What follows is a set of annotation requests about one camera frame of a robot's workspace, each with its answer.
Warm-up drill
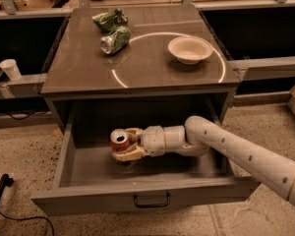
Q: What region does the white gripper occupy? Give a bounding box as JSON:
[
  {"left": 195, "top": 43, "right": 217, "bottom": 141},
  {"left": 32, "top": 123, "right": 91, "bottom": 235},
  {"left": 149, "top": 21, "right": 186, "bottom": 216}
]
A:
[{"left": 112, "top": 126, "right": 165, "bottom": 162}]

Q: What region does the red crushed coke can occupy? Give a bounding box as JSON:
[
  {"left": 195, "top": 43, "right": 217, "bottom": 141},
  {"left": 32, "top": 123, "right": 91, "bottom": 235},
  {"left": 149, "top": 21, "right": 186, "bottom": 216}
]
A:
[{"left": 110, "top": 129, "right": 130, "bottom": 151}]

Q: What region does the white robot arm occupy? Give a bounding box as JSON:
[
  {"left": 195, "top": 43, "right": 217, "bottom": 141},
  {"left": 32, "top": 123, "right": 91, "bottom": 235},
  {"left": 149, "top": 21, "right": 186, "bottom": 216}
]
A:
[{"left": 110, "top": 116, "right": 295, "bottom": 206}]

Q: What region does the open grey top drawer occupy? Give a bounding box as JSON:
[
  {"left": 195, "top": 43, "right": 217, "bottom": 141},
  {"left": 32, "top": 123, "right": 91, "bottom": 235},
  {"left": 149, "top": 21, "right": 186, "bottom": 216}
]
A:
[{"left": 30, "top": 101, "right": 263, "bottom": 217}]

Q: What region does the green crushed soda can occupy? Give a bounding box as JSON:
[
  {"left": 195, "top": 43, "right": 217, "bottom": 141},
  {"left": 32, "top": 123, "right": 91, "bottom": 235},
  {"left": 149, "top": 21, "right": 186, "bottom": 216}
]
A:
[{"left": 100, "top": 27, "right": 131, "bottom": 55}]

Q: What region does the dark grey cabinet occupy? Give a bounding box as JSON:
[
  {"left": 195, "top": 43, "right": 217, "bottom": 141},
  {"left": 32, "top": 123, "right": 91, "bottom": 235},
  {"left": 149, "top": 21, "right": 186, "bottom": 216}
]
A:
[{"left": 41, "top": 5, "right": 239, "bottom": 129}]

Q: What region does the white bowl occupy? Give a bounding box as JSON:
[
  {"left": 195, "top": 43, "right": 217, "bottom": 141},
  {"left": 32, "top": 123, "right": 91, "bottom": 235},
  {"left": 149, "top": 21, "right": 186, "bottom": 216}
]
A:
[{"left": 168, "top": 36, "right": 213, "bottom": 65}]

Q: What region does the green chip bag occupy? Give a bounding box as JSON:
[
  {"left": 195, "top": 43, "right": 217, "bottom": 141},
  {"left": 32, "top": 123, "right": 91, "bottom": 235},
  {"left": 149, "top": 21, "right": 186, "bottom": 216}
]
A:
[{"left": 91, "top": 8, "right": 128, "bottom": 31}]

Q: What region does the white paper cup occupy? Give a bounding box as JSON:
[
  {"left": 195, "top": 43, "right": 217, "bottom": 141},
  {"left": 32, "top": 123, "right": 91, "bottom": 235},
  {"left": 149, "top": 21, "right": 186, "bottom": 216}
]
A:
[{"left": 0, "top": 59, "right": 22, "bottom": 81}]

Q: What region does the black drawer handle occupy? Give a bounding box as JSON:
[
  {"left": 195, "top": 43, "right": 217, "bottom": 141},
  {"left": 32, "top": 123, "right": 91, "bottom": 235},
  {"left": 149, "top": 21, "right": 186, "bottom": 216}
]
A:
[{"left": 133, "top": 193, "right": 171, "bottom": 208}]

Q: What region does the black floor cable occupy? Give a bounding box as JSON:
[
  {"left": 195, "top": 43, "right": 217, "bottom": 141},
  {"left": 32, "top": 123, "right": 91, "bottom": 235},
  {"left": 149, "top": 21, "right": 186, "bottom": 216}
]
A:
[{"left": 0, "top": 173, "right": 55, "bottom": 236}]

